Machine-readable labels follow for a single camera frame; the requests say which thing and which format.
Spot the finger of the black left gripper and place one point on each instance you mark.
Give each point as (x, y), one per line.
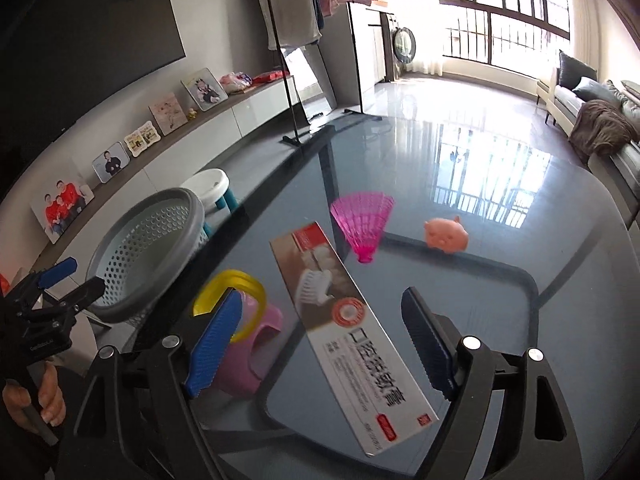
(84, 295)

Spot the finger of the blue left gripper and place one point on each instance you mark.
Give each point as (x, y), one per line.
(59, 272)

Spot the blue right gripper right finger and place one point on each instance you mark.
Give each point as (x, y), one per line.
(437, 354)

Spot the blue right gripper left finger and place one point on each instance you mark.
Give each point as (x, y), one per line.
(207, 353)

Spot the red white toothpaste box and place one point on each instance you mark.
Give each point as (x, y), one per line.
(377, 394)

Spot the orange pig toy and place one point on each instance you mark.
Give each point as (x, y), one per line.
(447, 235)

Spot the pink plastic shuttlecock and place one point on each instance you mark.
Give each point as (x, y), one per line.
(362, 218)

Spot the grey perforated trash basket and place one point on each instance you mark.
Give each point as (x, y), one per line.
(144, 252)

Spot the pink plastic cup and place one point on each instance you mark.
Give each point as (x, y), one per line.
(246, 363)

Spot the family photo red shirts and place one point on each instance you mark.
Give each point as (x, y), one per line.
(59, 202)

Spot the framed portrait photo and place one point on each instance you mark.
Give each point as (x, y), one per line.
(111, 162)

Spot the long white TV cabinet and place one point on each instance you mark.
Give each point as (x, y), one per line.
(167, 164)

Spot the white round stool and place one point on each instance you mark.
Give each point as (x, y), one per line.
(212, 186)

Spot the pink picture canvas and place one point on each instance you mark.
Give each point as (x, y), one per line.
(168, 114)

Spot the child photo canvas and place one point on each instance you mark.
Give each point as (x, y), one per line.
(205, 90)

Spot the pink plastic bag bundle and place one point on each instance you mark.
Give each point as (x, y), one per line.
(234, 83)

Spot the red package on cabinet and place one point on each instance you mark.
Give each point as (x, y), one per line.
(269, 77)

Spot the brown blanket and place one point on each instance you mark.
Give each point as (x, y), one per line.
(601, 129)

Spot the washing machine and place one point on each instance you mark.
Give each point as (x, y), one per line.
(399, 46)

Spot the grey sofa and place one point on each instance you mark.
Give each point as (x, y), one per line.
(618, 172)

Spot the dark grey cushion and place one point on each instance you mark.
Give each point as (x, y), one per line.
(571, 71)

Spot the grey hanging towel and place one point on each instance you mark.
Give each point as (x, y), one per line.
(296, 22)

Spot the scalloped white photo frame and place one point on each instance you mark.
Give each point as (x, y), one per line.
(142, 138)

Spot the black wall television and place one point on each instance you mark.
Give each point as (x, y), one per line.
(68, 56)

